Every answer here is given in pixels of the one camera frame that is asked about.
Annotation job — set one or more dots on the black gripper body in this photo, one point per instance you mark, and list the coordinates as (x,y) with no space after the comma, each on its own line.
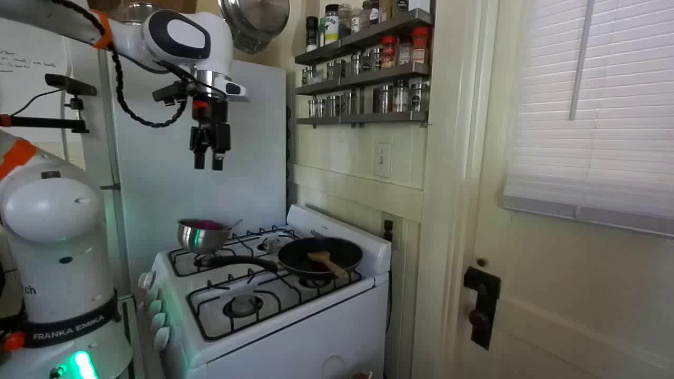
(212,122)

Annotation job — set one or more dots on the silver metal bowl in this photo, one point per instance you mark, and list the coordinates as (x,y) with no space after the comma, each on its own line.
(203,240)

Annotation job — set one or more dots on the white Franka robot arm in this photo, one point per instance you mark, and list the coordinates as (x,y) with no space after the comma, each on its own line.
(56,232)

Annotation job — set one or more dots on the black stove grate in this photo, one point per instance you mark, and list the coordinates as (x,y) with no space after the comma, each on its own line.
(193,312)
(174,263)

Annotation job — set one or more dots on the white stove knob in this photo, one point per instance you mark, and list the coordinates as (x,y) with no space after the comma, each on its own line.
(154,308)
(162,339)
(158,322)
(146,278)

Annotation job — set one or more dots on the white gas stove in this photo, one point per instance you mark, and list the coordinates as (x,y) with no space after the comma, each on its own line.
(309,328)

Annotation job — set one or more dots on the white refrigerator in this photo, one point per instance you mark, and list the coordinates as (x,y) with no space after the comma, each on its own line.
(160,182)

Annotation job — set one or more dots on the hanging silver pot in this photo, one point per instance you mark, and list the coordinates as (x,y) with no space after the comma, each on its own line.
(256,23)

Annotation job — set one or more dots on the dark glass bottle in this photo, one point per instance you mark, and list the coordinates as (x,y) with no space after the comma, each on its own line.
(313,34)

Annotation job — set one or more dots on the black frying pan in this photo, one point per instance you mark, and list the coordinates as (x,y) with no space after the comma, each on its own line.
(318,254)

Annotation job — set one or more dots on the wooden spatula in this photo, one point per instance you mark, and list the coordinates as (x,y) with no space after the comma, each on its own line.
(329,263)

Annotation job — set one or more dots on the white bottle black lid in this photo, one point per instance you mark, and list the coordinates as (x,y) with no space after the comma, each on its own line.
(329,25)

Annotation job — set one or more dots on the glass spice jar silver lid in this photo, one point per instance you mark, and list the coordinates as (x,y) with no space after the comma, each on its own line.
(417,95)
(399,97)
(380,100)
(405,54)

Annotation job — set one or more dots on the white whiteboard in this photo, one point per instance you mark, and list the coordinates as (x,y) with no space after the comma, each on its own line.
(32,70)

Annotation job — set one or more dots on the red spice jar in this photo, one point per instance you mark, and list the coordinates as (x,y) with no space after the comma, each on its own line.
(390,54)
(420,47)

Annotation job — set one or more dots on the black door lock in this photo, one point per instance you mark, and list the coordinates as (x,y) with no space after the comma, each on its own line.
(483,301)

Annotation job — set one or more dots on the white window blind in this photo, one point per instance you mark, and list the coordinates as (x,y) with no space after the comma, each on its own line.
(596,111)

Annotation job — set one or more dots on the white door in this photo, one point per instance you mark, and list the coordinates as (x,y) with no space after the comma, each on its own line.
(576,301)

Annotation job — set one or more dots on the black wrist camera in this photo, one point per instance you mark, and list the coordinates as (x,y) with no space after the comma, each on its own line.
(169,92)

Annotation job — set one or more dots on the metal wall spice rack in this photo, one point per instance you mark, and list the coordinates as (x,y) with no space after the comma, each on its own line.
(365,77)

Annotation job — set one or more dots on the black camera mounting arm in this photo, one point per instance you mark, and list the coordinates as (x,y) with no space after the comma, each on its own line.
(43,122)

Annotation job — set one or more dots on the cream wall light switch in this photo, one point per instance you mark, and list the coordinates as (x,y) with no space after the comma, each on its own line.
(380,160)

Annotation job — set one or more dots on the wall outlet with black plug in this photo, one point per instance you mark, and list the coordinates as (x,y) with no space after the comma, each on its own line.
(389,229)

